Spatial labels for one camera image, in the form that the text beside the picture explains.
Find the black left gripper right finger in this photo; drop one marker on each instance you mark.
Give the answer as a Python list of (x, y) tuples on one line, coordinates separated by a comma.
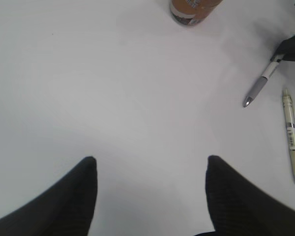
[(238, 208)]

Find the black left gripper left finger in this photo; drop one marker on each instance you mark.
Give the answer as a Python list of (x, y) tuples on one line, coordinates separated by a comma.
[(65, 209)]

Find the grey grip silver pen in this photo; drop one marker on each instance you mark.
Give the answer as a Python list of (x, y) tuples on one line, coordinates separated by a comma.
[(262, 80)]

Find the brown coffee bottle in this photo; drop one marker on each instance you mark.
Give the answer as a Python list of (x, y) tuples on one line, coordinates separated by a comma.
[(192, 12)]

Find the beige grip white pen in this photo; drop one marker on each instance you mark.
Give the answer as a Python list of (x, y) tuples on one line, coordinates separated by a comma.
[(289, 115)]

